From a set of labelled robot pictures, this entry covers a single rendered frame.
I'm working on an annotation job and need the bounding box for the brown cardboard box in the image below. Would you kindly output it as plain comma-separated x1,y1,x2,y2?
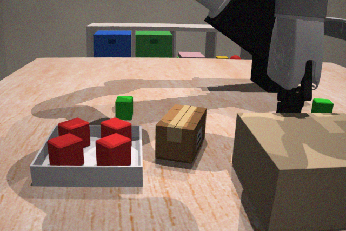
155,104,207,164

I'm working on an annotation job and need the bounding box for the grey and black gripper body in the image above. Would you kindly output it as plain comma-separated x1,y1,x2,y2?
267,14,326,90

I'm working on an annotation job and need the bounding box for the red block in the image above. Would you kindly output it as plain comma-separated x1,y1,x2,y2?
95,133,131,166
101,118,132,145
47,133,84,166
58,118,90,148

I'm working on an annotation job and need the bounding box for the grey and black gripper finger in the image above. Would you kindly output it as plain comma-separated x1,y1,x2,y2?
281,60,312,113
276,84,286,113

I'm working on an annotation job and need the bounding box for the green block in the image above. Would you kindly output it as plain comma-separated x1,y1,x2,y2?
311,98,334,113
115,96,133,120

